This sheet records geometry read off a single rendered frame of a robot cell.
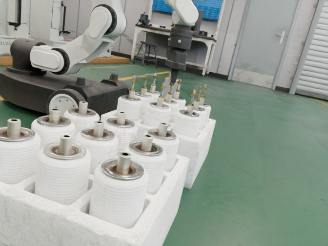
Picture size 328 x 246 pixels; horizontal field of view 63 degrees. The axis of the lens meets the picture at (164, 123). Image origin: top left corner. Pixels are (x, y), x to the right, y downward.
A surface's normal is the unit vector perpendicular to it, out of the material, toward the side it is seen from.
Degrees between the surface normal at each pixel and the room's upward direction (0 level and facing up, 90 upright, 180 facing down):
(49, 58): 90
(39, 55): 90
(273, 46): 90
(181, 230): 0
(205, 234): 0
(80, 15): 90
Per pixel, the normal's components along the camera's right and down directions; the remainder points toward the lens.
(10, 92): -0.58, 0.12
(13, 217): -0.29, 0.22
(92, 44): -0.49, 0.52
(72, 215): 0.18, -0.94
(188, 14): 0.29, 0.32
